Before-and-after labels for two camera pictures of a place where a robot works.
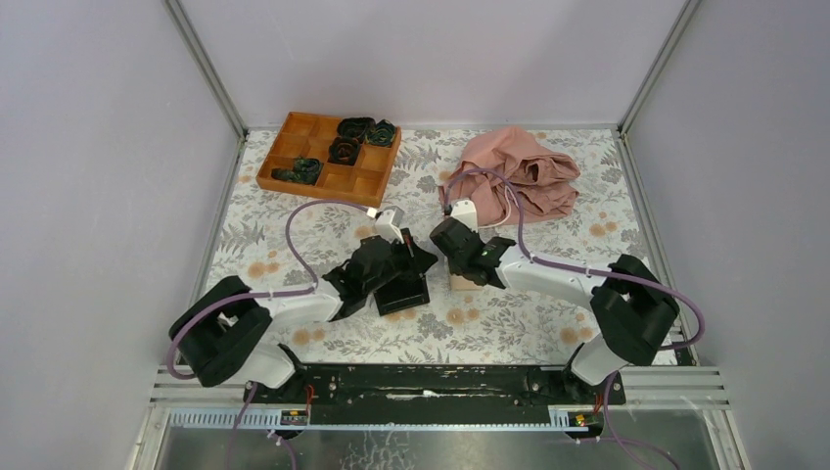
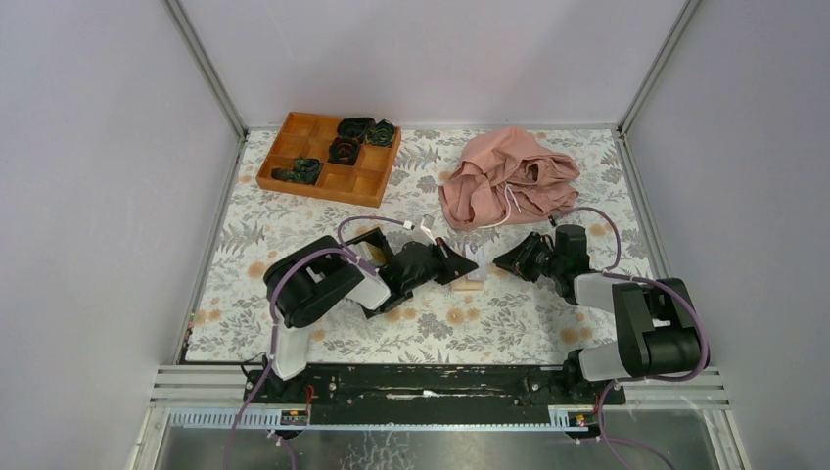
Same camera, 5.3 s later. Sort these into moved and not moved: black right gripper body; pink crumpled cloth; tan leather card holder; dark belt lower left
Moved: black right gripper body
Not moved: dark belt lower left; tan leather card holder; pink crumpled cloth
